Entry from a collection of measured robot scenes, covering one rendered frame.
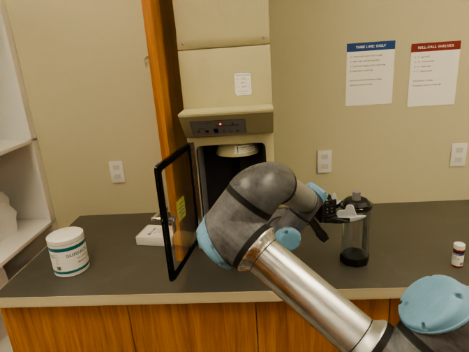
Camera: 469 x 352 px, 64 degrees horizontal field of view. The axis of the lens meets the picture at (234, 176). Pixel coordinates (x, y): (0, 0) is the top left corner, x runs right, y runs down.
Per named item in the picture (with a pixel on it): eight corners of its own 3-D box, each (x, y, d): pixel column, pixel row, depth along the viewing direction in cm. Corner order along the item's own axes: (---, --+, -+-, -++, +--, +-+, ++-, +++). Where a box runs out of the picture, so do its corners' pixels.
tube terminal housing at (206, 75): (206, 223, 178) (188, 51, 154) (274, 220, 175) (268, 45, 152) (198, 248, 154) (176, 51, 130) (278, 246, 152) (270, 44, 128)
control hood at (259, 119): (185, 136, 139) (183, 109, 136) (273, 131, 137) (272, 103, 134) (180, 143, 128) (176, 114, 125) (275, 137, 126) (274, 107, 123)
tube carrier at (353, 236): (359, 247, 144) (360, 195, 137) (376, 261, 134) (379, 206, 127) (333, 253, 141) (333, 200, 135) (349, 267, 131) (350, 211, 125)
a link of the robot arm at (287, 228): (295, 216, 110) (283, 203, 120) (272, 246, 111) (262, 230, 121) (314, 229, 112) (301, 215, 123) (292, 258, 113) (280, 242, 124)
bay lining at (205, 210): (211, 207, 175) (204, 133, 164) (266, 205, 173) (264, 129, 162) (204, 231, 151) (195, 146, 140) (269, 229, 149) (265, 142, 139)
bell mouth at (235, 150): (218, 147, 160) (216, 134, 158) (259, 144, 158) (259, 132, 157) (213, 158, 143) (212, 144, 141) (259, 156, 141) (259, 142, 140)
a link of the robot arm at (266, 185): (252, 135, 78) (308, 179, 121) (220, 178, 79) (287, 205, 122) (294, 167, 72) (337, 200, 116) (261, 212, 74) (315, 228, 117)
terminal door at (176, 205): (199, 239, 151) (189, 142, 138) (172, 283, 122) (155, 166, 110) (197, 239, 151) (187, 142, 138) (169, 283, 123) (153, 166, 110)
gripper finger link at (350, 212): (364, 207, 120) (335, 205, 124) (365, 223, 122) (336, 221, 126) (366, 202, 123) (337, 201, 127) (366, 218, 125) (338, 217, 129)
